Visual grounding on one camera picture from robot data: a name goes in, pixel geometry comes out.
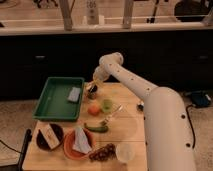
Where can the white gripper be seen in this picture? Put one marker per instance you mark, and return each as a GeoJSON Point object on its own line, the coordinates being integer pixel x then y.
{"type": "Point", "coordinates": [99, 77]}

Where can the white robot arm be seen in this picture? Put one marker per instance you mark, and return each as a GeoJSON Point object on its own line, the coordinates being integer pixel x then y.
{"type": "Point", "coordinates": [167, 129]}

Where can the white plastic cup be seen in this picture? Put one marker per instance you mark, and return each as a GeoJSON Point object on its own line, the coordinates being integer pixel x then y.
{"type": "Point", "coordinates": [124, 152]}

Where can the grey sponge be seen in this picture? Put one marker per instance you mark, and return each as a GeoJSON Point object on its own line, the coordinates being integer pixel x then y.
{"type": "Point", "coordinates": [74, 94]}

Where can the orange carrot toy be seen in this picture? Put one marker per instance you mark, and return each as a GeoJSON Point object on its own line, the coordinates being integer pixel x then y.
{"type": "Point", "coordinates": [94, 109]}

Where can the clear glass utensil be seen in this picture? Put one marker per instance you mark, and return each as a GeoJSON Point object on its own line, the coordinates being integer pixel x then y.
{"type": "Point", "coordinates": [109, 117]}

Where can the green plastic tray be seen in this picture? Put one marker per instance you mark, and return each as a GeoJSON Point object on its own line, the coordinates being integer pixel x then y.
{"type": "Point", "coordinates": [54, 103]}

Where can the small dark object on table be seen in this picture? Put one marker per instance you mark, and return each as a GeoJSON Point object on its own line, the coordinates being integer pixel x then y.
{"type": "Point", "coordinates": [140, 106]}

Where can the dark brown bowl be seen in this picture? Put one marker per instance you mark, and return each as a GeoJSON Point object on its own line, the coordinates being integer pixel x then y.
{"type": "Point", "coordinates": [42, 143]}

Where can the white cloth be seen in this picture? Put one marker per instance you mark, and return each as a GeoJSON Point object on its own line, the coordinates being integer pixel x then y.
{"type": "Point", "coordinates": [81, 143]}

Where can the orange plate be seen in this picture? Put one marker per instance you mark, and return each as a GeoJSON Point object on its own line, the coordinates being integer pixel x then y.
{"type": "Point", "coordinates": [69, 142]}

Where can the white and brown block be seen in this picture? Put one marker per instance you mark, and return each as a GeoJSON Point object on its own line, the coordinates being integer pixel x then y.
{"type": "Point", "coordinates": [50, 137]}

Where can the brown grapes toy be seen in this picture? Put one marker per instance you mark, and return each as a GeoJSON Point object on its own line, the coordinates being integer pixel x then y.
{"type": "Point", "coordinates": [103, 154]}

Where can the dark blue floor device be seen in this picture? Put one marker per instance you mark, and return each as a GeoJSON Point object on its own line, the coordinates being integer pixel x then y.
{"type": "Point", "coordinates": [200, 99]}

